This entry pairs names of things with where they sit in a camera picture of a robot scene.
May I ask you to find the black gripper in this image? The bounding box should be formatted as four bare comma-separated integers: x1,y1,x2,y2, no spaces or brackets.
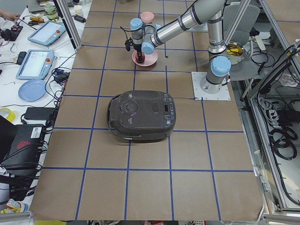
133,43,143,63

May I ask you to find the red apple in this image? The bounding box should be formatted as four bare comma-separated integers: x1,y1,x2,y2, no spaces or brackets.
137,54,145,64

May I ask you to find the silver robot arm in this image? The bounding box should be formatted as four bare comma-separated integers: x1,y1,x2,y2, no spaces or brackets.
125,0,226,62

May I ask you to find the pink plate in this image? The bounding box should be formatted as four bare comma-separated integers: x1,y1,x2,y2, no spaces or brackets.
132,51,158,67

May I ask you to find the pink bowl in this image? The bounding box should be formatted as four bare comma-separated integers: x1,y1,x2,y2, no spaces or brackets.
140,11,155,23

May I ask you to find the steel bowl on chair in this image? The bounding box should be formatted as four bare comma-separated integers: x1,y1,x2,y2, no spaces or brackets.
227,42,245,65

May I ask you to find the light blue plate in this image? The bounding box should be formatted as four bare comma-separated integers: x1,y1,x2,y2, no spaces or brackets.
18,79,46,102

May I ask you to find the dark grey rice cooker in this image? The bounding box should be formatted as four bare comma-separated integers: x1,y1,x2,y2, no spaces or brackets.
107,90,176,141

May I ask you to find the blue teach pendant far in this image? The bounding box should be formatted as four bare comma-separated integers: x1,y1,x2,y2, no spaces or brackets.
27,21,66,46

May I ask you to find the blue teach pendant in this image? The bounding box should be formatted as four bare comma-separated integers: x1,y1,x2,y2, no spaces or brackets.
16,49,54,80
27,21,66,46

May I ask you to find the blue teach pendant near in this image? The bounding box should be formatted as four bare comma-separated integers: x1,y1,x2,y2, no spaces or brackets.
16,49,54,80

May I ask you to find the grey office chair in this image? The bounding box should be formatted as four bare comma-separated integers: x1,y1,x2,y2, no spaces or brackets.
223,4,260,81

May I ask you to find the black power adapter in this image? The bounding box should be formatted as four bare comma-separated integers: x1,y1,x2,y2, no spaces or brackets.
21,107,54,124

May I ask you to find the yellow tape roll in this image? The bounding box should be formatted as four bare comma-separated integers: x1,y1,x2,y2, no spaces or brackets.
0,107,16,122

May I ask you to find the black laptop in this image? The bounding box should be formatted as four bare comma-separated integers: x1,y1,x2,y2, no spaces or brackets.
0,117,45,176

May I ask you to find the aluminium frame post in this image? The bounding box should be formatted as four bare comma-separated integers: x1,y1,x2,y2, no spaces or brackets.
53,0,82,50

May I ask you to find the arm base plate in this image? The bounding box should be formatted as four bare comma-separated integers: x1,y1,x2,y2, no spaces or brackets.
191,72,231,101

